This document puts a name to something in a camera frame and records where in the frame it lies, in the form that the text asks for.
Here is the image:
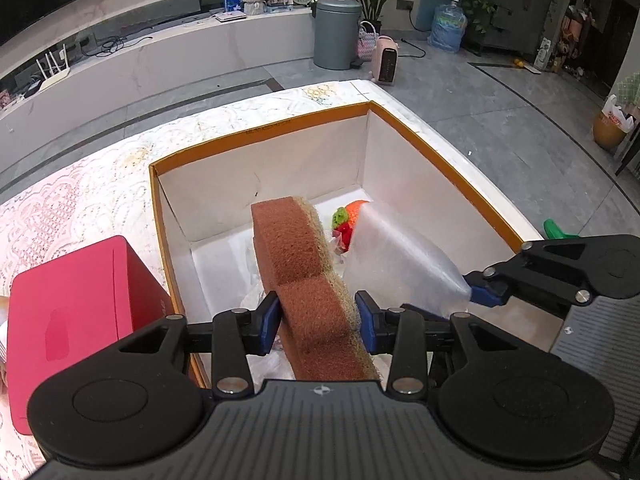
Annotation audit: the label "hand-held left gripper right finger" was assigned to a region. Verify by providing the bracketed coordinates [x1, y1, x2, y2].
[355, 291, 521, 397]

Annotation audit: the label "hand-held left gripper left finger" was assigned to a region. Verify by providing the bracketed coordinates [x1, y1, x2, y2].
[117, 292, 281, 397]

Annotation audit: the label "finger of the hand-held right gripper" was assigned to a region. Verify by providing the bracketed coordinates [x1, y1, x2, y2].
[400, 303, 451, 324]
[462, 236, 601, 309]

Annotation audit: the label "brown scouring sponge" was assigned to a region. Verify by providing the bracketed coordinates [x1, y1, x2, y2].
[250, 197, 384, 384]

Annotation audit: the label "clear plastic bag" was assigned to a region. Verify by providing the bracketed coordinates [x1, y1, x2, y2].
[342, 202, 474, 319]

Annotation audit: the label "orange knitted fruit toy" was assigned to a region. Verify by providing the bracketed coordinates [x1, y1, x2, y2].
[331, 200, 374, 254]

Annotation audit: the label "orange cardboard box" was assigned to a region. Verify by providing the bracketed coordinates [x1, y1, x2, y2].
[149, 100, 546, 392]

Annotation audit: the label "green plastic object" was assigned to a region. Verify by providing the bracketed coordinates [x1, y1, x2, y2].
[544, 219, 581, 241]

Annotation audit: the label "red lidded clear storage box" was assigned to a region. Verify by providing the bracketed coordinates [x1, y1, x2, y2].
[6, 235, 174, 437]

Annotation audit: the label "yellow round pot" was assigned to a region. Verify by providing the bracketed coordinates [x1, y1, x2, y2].
[592, 110, 632, 151]

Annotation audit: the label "white plastic bag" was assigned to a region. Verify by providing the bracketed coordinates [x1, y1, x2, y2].
[601, 94, 640, 128]

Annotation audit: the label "white carton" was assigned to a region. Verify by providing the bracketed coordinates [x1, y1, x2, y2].
[532, 37, 551, 74]

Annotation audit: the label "pink space heater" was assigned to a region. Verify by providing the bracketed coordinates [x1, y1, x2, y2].
[373, 36, 400, 85]

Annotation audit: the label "blue water bottle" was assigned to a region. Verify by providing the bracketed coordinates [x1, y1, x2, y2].
[429, 2, 467, 54]

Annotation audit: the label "pink woven basket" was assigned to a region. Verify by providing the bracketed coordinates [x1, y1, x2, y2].
[356, 21, 382, 61]

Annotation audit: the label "white marble television bench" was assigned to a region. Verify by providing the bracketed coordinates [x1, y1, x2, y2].
[0, 0, 321, 137]

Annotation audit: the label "dark grey drawer cabinet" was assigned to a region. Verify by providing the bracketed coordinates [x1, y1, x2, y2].
[480, 0, 554, 59]

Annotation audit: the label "grey trash bin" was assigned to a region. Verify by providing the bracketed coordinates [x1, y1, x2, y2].
[313, 0, 362, 70]

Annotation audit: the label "white router with antennas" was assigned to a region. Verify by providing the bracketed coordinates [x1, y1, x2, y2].
[35, 45, 71, 92]

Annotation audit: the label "black heater cable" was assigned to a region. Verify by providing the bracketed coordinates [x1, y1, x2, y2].
[395, 35, 429, 59]

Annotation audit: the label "black cables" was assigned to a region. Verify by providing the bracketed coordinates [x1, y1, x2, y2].
[94, 31, 154, 57]

